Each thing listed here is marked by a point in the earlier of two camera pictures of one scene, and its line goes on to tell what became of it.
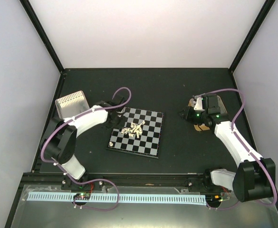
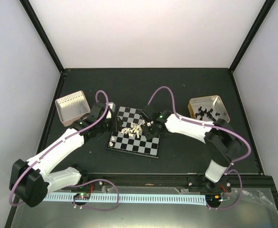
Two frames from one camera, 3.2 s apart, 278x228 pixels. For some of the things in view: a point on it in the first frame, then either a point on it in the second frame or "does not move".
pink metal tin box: x=70 y=105 does not move
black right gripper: x=187 y=114 → x=148 y=134
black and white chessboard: x=141 y=135 does not move
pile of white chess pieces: x=134 y=128 does not move
